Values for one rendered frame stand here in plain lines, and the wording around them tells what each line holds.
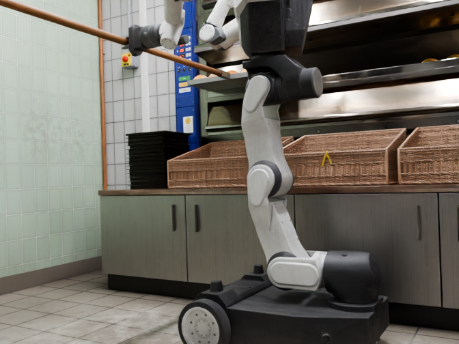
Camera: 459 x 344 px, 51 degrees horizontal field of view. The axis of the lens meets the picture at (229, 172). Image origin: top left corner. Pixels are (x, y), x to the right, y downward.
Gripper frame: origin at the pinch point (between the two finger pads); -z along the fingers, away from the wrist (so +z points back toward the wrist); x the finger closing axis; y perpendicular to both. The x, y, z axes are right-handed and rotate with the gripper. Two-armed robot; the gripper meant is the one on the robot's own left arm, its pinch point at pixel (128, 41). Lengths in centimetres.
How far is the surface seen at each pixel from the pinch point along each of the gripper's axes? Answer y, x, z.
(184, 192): 53, 63, -15
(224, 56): 105, -18, -20
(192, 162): 59, 48, -13
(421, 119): 113, 30, 91
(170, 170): 58, 52, -28
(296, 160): 61, 49, 45
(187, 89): 104, -1, -49
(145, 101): 104, 3, -84
